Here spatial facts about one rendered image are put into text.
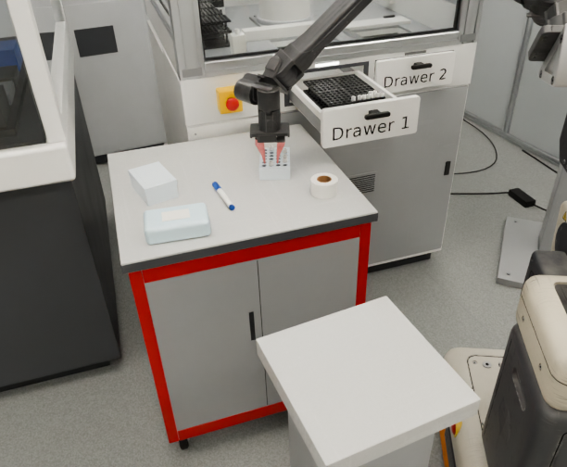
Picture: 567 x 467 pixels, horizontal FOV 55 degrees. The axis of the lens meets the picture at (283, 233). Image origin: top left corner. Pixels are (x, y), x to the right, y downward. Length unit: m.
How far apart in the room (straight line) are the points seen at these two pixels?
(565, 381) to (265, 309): 0.74
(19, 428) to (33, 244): 0.64
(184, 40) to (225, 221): 0.60
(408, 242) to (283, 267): 1.05
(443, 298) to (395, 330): 1.28
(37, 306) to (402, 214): 1.36
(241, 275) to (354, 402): 0.53
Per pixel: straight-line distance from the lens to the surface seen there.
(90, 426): 1.96
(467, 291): 2.37
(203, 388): 1.59
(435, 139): 2.14
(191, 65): 1.71
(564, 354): 1.02
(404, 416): 0.92
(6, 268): 1.77
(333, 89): 1.72
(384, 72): 1.91
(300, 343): 1.01
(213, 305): 1.38
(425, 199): 2.26
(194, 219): 1.28
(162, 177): 1.45
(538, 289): 1.13
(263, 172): 1.49
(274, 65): 1.39
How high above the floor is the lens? 1.48
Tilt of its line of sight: 34 degrees down
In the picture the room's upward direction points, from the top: 2 degrees counter-clockwise
